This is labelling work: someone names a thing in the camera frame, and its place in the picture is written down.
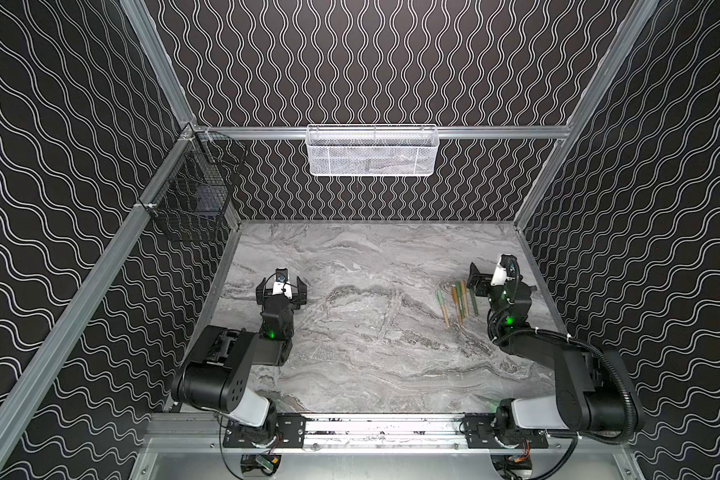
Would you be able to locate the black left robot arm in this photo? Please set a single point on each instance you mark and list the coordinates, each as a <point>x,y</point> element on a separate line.
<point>215,373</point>

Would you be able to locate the black wire mesh basket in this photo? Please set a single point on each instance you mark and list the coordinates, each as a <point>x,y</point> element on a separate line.
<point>194,205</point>

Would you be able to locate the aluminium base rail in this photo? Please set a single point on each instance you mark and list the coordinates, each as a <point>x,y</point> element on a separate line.
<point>335,433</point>

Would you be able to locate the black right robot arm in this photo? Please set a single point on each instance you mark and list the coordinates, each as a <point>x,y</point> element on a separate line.
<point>594,395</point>

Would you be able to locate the green pen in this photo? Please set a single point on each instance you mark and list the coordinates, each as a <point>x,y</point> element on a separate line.
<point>472,299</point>
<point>458,287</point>

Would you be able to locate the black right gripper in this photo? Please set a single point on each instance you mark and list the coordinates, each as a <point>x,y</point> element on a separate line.
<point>486,282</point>

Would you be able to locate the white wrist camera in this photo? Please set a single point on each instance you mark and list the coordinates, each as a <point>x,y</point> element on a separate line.
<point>281,284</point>
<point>506,270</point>

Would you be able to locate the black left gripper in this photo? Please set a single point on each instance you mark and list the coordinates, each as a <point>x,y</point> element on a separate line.
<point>263,294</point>

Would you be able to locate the white wire mesh basket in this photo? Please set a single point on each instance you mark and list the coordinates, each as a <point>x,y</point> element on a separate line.
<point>366,150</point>

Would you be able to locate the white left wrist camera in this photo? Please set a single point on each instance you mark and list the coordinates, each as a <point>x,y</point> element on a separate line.
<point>281,284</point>

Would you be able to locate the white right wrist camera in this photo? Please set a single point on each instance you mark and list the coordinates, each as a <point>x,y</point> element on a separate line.
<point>506,270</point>

